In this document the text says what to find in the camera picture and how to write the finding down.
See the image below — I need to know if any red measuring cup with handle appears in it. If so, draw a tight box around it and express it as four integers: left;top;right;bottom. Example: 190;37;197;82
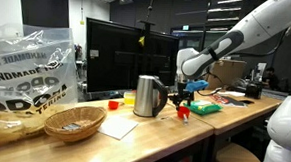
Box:
175;105;192;126

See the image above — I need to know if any white paper stack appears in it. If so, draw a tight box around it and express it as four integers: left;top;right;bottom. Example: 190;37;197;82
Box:
214;90;246;98

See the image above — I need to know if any seated person in background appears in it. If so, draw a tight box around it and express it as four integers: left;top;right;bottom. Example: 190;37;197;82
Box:
261;65;282;92

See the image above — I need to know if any black box device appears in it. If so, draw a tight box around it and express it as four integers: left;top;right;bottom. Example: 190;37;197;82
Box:
244;80;265;100

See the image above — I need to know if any black vertical stand pole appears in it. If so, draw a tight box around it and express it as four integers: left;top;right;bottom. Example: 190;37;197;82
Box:
134;0;158;77

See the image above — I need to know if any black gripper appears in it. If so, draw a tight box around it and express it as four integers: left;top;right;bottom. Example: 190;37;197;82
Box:
174;80;197;112

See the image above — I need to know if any small packet in basket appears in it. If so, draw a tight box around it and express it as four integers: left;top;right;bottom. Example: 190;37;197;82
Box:
62;121;83;132

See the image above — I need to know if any stainless steel electric kettle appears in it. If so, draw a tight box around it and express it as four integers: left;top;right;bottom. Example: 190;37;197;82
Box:
132;73;170;119

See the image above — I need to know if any round wooden stool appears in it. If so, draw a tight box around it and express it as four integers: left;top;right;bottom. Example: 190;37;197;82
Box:
214;141;263;162

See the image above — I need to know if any yellow tag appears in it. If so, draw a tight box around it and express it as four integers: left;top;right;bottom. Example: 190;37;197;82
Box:
137;35;146;48

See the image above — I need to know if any clear printed plastic bag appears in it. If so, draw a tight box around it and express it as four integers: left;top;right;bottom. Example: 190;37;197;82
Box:
0;22;83;157

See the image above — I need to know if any red and black magazine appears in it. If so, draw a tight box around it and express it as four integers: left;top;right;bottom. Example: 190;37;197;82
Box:
208;93;250;108

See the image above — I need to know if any small black flat object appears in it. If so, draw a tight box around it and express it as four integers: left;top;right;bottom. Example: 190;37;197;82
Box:
238;99;256;106

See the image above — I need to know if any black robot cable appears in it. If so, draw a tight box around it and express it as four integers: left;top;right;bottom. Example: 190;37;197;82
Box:
229;24;291;60

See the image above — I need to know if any woven wicker basket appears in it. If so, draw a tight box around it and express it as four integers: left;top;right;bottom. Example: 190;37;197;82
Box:
42;103;108;145

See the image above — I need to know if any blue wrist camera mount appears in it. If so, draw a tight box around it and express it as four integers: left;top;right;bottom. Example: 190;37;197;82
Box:
185;78;211;94

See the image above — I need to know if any small red measuring cup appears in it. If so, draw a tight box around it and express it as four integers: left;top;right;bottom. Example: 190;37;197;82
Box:
107;99;120;112

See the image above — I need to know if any brown cardboard box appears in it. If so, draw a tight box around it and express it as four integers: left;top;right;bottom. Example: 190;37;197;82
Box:
205;57;248;92

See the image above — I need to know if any white paper sheet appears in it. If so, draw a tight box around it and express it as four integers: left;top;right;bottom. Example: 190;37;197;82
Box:
96;114;141;142

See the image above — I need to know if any large black monitor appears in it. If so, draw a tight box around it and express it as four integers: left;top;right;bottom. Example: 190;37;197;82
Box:
82;17;182;99

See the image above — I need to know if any yellow plastic container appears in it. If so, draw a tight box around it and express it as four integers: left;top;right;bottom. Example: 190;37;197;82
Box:
122;90;137;107

